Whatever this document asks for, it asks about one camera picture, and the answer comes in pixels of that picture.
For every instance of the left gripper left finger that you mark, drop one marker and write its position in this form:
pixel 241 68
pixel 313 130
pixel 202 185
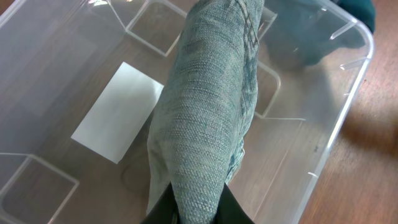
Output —
pixel 165 210

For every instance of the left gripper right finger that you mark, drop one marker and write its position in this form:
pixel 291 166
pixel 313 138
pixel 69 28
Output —
pixel 229 211

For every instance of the light blue jeans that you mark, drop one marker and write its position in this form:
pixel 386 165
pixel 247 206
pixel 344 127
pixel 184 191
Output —
pixel 196 136

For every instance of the white label in bin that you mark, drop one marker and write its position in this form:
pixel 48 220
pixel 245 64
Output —
pixel 119 113

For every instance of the clear plastic storage bin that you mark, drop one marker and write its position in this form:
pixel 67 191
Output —
pixel 58 56

